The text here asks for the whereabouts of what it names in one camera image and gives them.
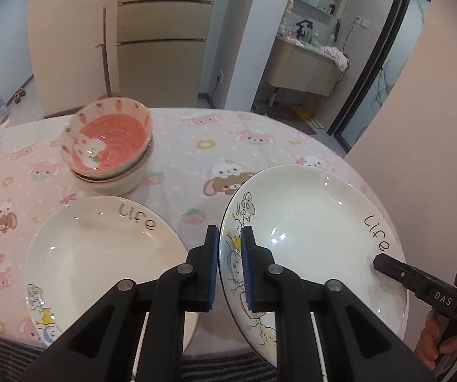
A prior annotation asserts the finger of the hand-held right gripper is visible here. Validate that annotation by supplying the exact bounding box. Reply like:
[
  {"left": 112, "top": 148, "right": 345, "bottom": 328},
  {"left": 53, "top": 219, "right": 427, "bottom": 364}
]
[{"left": 373, "top": 253, "right": 432, "bottom": 300}]

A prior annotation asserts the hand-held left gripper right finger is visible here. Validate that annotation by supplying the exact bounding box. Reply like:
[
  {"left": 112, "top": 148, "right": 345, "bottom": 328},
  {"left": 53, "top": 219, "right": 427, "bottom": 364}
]
[{"left": 240, "top": 225, "right": 438, "bottom": 382}]

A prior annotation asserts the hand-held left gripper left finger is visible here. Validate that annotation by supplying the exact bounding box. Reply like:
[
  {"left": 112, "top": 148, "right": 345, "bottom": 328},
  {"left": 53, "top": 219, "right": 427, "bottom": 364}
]
[{"left": 19, "top": 225, "right": 219, "bottom": 382}]

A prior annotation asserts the white cartoon print plate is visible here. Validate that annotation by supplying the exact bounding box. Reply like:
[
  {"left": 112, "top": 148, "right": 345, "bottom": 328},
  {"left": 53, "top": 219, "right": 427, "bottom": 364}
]
[
  {"left": 218, "top": 164, "right": 409, "bottom": 367},
  {"left": 22, "top": 195, "right": 200, "bottom": 353}
]

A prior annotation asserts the beige ceramic bowl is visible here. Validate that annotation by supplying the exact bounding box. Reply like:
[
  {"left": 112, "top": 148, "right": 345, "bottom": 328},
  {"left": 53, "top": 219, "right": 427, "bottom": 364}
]
[{"left": 69, "top": 133, "right": 156, "bottom": 196}]

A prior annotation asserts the pink rabbit print bowl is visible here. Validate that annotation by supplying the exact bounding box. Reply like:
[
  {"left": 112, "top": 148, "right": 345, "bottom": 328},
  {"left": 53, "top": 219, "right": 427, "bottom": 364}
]
[{"left": 60, "top": 98, "right": 153, "bottom": 176}]

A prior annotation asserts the person's right hand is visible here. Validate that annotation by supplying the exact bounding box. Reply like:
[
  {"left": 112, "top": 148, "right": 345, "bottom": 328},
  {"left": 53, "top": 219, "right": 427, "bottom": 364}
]
[{"left": 415, "top": 309, "right": 457, "bottom": 371}]

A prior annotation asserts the pink cartoon print tablecloth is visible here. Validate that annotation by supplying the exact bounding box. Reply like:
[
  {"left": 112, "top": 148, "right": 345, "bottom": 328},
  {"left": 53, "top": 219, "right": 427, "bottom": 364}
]
[{"left": 0, "top": 107, "right": 406, "bottom": 367}]

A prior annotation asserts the patterned floor mat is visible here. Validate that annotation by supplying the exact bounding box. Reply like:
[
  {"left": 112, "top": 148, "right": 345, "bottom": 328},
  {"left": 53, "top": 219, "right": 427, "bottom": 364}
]
[{"left": 265, "top": 105, "right": 317, "bottom": 136}]

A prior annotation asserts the yellow flat object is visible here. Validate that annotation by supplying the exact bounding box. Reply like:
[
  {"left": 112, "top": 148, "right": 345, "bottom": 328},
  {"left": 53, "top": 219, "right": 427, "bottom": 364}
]
[{"left": 292, "top": 105, "right": 325, "bottom": 130}]

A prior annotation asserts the beige vanity cabinet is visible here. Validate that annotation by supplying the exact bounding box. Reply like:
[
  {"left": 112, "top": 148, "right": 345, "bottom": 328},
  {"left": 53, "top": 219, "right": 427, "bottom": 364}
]
[{"left": 268, "top": 34, "right": 344, "bottom": 97}]

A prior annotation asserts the beige three-door fridge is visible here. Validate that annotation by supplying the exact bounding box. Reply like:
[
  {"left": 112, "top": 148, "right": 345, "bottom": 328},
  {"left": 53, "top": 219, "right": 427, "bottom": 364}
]
[{"left": 115, "top": 0, "right": 219, "bottom": 108}]

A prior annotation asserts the pink crumpled cloth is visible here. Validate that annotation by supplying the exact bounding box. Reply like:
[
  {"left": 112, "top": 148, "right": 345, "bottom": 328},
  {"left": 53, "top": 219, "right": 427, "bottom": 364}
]
[{"left": 320, "top": 46, "right": 351, "bottom": 71}]

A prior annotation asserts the black faucet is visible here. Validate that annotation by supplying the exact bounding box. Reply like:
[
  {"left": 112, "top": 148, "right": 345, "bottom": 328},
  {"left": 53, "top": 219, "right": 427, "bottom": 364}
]
[{"left": 295, "top": 18, "right": 313, "bottom": 41}]

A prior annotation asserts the black power cable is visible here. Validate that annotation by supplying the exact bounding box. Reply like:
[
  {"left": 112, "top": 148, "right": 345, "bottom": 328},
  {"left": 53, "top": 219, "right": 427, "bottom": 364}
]
[{"left": 197, "top": 79, "right": 220, "bottom": 108}]

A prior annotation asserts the dark door frame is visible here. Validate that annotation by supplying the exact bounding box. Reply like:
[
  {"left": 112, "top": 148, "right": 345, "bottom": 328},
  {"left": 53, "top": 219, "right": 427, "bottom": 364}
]
[{"left": 327, "top": 0, "right": 433, "bottom": 152}]

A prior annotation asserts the long handled broom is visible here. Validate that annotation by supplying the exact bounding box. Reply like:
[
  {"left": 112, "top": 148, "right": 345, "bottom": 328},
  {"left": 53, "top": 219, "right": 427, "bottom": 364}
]
[{"left": 94, "top": 5, "right": 115, "bottom": 98}]

